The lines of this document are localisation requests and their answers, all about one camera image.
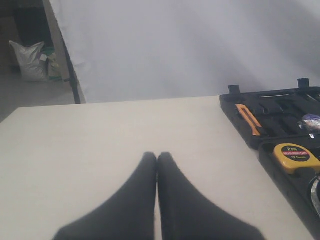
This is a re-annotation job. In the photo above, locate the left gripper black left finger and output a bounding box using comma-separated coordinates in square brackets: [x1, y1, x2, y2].
[54, 152, 157, 240]

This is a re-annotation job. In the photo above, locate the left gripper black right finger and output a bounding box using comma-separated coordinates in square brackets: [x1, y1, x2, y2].
[157, 152, 264, 240]

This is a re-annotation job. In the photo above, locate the claw hammer black grip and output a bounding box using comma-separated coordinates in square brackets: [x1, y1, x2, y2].
[310, 175, 320, 214]

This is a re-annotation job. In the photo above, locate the electrical tape roll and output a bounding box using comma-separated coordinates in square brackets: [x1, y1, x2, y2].
[298, 114, 320, 139]

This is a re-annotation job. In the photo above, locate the black plastic tool case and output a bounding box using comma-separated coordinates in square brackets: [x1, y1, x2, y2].
[219, 78, 320, 240]

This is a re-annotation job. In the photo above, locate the orange utility knife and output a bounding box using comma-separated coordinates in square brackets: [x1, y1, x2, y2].
[235, 104, 267, 136]

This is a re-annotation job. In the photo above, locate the yellow measuring tape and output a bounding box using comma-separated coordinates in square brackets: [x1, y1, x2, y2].
[273, 143, 320, 175]

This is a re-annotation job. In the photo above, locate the black backdrop stand pole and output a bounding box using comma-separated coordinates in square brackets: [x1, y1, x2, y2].
[64, 44, 81, 104]

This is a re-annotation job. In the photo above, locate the green printed bag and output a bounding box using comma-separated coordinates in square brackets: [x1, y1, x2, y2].
[42, 47, 62, 81]

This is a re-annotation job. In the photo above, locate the white backdrop cloth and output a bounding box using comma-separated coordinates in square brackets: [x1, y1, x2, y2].
[51, 0, 320, 103]

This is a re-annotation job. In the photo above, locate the white woven sack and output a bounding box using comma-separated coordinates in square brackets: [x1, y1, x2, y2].
[9, 40, 49, 82]

